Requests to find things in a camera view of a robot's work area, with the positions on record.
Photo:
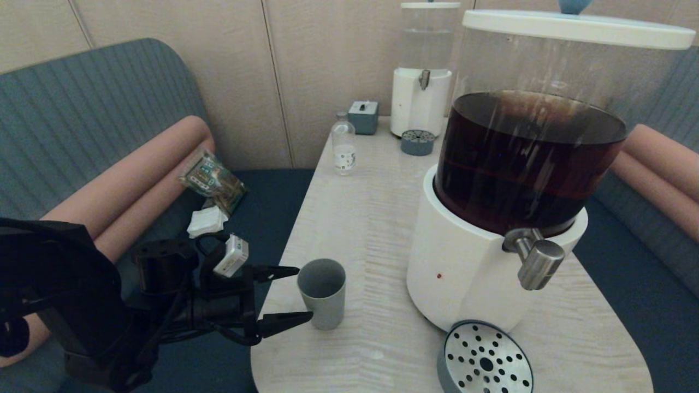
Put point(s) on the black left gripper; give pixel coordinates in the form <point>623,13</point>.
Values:
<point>218,312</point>

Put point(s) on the grey plastic cup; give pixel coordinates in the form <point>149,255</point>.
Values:
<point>325,295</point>

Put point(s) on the navy seat cushion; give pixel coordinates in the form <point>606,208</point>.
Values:
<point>262,218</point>
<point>644,305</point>

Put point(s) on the white folded napkins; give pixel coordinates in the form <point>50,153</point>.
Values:
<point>207,222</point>

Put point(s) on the green snack bag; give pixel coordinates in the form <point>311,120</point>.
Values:
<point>213,182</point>

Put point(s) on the pink cylindrical bolster cushion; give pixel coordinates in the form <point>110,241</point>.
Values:
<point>655,191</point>
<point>125,180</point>
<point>158,207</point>
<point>666,153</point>

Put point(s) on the clear plastic bottle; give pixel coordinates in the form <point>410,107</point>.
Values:
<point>344,152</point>

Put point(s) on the tea-filled drink dispenser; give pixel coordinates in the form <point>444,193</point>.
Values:
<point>458,262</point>

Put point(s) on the small grey box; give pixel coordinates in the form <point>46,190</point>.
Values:
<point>363,118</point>

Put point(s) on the grey perforated drip tray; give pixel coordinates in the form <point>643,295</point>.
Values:
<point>418,143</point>
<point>486,360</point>

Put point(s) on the water-filled drink dispenser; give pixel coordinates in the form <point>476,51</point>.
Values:
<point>415,106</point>

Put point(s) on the steel dispenser tap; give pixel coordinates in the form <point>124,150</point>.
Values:
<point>424,79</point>
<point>540,265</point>

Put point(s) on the blue-grey ribbed booth sofa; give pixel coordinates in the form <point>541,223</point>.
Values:
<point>82,98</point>
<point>677,93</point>

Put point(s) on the white dispenser lid blue knob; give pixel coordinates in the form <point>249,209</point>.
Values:
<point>573,27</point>
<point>426,5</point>

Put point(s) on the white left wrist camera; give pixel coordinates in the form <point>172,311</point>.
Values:
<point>232,256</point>

